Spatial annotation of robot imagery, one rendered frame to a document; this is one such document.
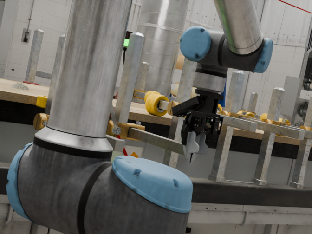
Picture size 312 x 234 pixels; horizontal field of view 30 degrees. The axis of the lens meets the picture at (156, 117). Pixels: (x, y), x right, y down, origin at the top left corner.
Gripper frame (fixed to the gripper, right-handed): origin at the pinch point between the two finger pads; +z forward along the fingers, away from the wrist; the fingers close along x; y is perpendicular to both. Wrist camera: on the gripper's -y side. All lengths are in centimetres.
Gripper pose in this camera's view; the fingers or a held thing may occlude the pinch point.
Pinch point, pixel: (188, 158)
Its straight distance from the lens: 169.8
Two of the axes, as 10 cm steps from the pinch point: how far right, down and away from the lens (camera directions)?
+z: -2.0, 9.8, 0.5
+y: 6.1, 1.6, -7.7
